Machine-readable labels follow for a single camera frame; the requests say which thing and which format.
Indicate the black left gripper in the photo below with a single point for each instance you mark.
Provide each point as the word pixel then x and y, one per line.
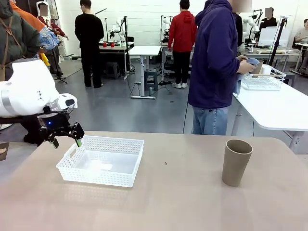
pixel 54 121

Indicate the white perforated plastic basket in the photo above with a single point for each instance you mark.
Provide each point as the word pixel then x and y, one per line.
pixel 101 179

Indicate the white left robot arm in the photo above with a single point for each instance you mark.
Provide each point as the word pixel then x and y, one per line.
pixel 24 91

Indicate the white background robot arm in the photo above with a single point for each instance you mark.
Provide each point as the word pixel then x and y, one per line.
pixel 166 24
pixel 118 29
pixel 247 24

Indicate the purple-jacket person's right hand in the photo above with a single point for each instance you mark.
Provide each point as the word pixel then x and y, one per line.
pixel 245 67

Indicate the purple-jacket person's left hand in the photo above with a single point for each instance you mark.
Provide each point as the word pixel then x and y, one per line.
pixel 242 58

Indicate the white round fan base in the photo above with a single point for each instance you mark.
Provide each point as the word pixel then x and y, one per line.
pixel 4 126

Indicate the yellow floor sign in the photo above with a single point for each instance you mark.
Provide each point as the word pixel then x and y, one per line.
pixel 45 61

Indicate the dark plastic stool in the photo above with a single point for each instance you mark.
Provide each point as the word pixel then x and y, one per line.
pixel 112 69

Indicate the dark workbench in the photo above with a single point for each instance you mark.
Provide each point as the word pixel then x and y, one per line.
pixel 113 51

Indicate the person in orange jacket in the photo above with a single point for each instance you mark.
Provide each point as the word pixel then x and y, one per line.
pixel 45 38

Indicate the grey plastic stool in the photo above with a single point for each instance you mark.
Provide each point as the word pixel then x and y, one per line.
pixel 151 79

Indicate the person in black clothes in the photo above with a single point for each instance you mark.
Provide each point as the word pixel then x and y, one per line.
pixel 89 31

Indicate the person in green coat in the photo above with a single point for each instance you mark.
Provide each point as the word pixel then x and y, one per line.
pixel 14 36

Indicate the black floor power strip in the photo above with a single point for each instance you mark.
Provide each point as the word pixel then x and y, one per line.
pixel 165 83

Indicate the white standing desk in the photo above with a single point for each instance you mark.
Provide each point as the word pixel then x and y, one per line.
pixel 144 50

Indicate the person in red hoodie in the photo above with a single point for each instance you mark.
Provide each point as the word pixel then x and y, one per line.
pixel 181 31

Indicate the person in purple jacket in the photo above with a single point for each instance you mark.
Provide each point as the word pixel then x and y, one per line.
pixel 211 60

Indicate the person with dark hair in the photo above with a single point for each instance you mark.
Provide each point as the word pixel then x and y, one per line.
pixel 238 29

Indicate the white cup in rack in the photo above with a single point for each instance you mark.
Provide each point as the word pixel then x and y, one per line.
pixel 266 69

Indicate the white side table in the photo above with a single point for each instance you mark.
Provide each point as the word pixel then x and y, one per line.
pixel 276 108

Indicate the wood-top background table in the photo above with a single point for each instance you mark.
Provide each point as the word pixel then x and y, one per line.
pixel 264 51

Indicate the white board panel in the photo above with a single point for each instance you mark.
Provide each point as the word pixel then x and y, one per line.
pixel 268 37

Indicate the person in black jacket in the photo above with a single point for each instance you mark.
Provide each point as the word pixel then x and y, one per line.
pixel 268 21

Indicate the seated person in grey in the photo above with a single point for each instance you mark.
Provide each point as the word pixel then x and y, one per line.
pixel 302 33

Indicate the black camera tripod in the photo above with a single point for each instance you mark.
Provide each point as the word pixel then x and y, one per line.
pixel 279 36

